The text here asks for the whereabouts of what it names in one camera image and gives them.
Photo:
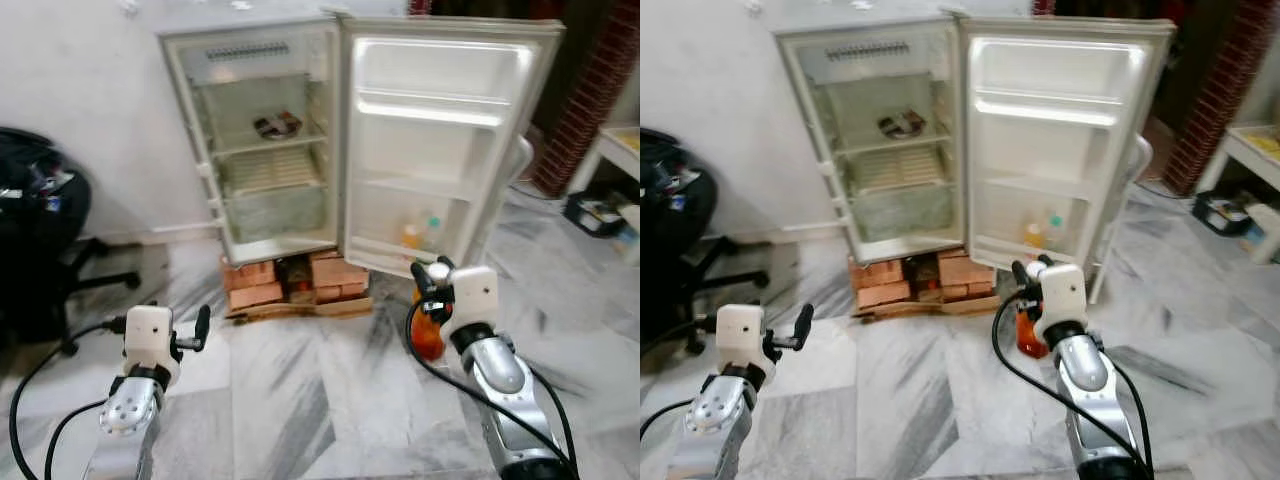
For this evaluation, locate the red brick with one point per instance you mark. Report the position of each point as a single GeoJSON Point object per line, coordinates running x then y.
{"type": "Point", "coordinates": [342, 292]}
{"type": "Point", "coordinates": [250, 274]}
{"type": "Point", "coordinates": [965, 268]}
{"type": "Point", "coordinates": [338, 268]}
{"type": "Point", "coordinates": [968, 290]}
{"type": "Point", "coordinates": [255, 297]}
{"type": "Point", "coordinates": [878, 273]}
{"type": "Point", "coordinates": [884, 296]}

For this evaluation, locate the black box with contents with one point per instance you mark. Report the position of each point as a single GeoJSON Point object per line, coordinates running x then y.
{"type": "Point", "coordinates": [1220, 212]}
{"type": "Point", "coordinates": [595, 212]}

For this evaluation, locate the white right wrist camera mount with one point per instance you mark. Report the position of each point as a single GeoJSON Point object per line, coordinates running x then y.
{"type": "Point", "coordinates": [1065, 295]}
{"type": "Point", "coordinates": [475, 295]}

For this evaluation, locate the small orange drink bottle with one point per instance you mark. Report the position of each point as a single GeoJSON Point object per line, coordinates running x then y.
{"type": "Point", "coordinates": [1034, 238]}
{"type": "Point", "coordinates": [411, 238]}

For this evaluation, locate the clear fridge crisper drawer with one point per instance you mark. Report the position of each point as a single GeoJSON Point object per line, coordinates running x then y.
{"type": "Point", "coordinates": [275, 215]}
{"type": "Point", "coordinates": [900, 215]}

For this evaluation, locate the white fridge door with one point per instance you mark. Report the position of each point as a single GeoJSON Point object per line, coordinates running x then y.
{"type": "Point", "coordinates": [1060, 150]}
{"type": "Point", "coordinates": [440, 150]}

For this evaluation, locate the red brick pillar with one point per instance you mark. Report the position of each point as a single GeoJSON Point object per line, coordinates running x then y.
{"type": "Point", "coordinates": [590, 90]}
{"type": "Point", "coordinates": [1215, 90]}

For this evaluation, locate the clear bottle with green cap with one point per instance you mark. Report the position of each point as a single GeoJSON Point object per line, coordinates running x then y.
{"type": "Point", "coordinates": [432, 232]}
{"type": "Point", "coordinates": [1055, 230]}

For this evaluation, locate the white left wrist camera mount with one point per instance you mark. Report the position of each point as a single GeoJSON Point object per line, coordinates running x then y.
{"type": "Point", "coordinates": [740, 338]}
{"type": "Point", "coordinates": [148, 340]}

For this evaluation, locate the flat wooden board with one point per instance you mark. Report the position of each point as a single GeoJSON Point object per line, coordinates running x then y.
{"type": "Point", "coordinates": [930, 308]}
{"type": "Point", "coordinates": [300, 309]}

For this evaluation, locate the orange bottle with white cap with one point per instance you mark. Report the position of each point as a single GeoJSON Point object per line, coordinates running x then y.
{"type": "Point", "coordinates": [428, 338]}
{"type": "Point", "coordinates": [1030, 340]}

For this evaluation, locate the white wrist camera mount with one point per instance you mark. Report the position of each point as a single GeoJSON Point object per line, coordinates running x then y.
{"type": "Point", "coordinates": [148, 340]}
{"type": "Point", "coordinates": [1065, 295]}
{"type": "Point", "coordinates": [475, 295]}
{"type": "Point", "coordinates": [740, 338]}

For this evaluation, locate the black office chair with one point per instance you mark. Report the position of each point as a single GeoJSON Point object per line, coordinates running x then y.
{"type": "Point", "coordinates": [40, 220]}
{"type": "Point", "coordinates": [680, 220]}

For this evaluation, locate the white table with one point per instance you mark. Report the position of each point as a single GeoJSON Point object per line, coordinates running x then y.
{"type": "Point", "coordinates": [1250, 155]}
{"type": "Point", "coordinates": [615, 150]}

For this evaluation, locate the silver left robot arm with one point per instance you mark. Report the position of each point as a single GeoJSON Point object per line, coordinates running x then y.
{"type": "Point", "coordinates": [125, 420]}
{"type": "Point", "coordinates": [715, 420]}

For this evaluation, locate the white mini fridge body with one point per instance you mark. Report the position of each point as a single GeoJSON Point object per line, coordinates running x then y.
{"type": "Point", "coordinates": [815, 100]}
{"type": "Point", "coordinates": [200, 100]}

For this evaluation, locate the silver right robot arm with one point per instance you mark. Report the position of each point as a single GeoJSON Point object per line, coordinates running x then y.
{"type": "Point", "coordinates": [1090, 380]}
{"type": "Point", "coordinates": [500, 380]}

